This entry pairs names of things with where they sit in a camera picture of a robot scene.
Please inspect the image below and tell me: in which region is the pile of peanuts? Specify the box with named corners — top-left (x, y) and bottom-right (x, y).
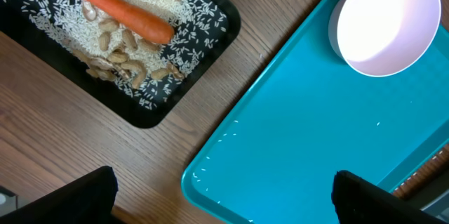
top-left (74, 0), bottom-right (185, 89)

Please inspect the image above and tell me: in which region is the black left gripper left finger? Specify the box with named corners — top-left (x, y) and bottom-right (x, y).
top-left (1, 166), bottom-right (119, 224)

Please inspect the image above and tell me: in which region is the teal plastic tray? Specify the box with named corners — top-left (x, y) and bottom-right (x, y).
top-left (181, 0), bottom-right (448, 223)

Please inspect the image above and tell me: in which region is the black food waste tray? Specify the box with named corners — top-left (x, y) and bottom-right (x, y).
top-left (1, 0), bottom-right (241, 129)

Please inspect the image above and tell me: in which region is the orange carrot piece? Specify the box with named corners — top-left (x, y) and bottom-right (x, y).
top-left (86, 0), bottom-right (175, 44)

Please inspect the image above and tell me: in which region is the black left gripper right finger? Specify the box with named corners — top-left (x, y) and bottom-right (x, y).
top-left (331, 170), bottom-right (444, 224)

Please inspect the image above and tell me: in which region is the pink bowl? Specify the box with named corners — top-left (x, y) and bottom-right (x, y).
top-left (328, 0), bottom-right (442, 77)

